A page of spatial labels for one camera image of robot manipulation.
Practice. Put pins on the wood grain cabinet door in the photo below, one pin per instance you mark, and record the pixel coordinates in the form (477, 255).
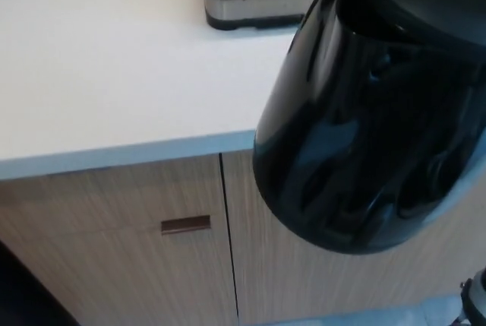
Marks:
(303, 284)

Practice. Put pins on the black electric kettle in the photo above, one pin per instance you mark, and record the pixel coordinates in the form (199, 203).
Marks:
(360, 113)

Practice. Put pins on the wood grain drawer front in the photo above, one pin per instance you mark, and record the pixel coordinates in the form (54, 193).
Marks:
(95, 265)

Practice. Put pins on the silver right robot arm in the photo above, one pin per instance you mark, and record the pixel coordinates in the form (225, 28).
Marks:
(474, 295)

